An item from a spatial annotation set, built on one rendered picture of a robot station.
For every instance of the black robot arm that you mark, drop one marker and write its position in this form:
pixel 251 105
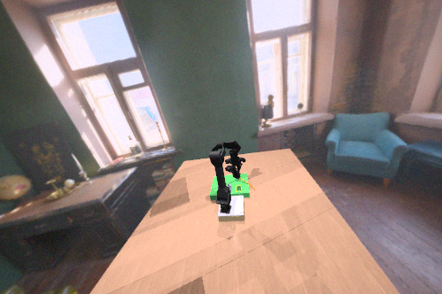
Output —
pixel 217 158

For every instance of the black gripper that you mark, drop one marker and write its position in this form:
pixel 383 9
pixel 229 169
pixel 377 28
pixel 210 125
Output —
pixel 235 162

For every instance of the black micro servo with orange cable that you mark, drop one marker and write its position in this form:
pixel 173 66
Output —
pixel 237 176

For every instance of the green flat block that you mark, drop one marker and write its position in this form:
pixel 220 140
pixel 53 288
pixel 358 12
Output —
pixel 237 187

